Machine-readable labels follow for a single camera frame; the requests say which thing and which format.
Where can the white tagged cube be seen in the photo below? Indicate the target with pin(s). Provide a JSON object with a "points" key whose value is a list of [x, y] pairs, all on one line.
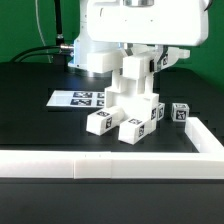
{"points": [[160, 111], [179, 112]]}

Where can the white chair seat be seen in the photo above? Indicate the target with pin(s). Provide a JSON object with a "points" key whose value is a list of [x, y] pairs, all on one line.
{"points": [[139, 106]]}

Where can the white tagged cube left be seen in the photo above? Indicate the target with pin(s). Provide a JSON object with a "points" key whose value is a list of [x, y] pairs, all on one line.
{"points": [[160, 111]]}

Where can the white tagged cube right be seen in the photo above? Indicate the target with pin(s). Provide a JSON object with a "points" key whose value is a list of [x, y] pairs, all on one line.
{"points": [[179, 112]]}

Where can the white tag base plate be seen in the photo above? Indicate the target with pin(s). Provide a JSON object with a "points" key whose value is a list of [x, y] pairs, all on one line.
{"points": [[80, 99]]}

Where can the white chair back frame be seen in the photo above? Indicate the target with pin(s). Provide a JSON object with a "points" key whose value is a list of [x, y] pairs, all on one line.
{"points": [[134, 68]]}

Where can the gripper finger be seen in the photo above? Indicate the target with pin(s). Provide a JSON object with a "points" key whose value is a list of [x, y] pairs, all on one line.
{"points": [[127, 49], [160, 52]]}

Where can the black vertical pole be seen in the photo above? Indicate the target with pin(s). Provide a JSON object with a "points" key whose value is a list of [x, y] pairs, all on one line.
{"points": [[58, 22]]}

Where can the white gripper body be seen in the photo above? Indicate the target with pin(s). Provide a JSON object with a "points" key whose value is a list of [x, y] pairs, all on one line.
{"points": [[165, 22]]}

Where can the white U-shaped fence frame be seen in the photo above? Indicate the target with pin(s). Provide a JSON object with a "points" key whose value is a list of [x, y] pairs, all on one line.
{"points": [[206, 163]]}

